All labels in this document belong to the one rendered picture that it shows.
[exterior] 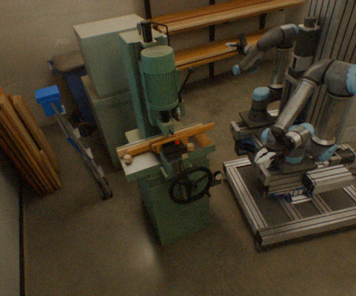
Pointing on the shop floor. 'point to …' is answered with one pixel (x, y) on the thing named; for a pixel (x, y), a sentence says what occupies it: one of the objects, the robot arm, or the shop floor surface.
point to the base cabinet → (175, 209)
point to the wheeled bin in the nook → (75, 88)
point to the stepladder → (48, 102)
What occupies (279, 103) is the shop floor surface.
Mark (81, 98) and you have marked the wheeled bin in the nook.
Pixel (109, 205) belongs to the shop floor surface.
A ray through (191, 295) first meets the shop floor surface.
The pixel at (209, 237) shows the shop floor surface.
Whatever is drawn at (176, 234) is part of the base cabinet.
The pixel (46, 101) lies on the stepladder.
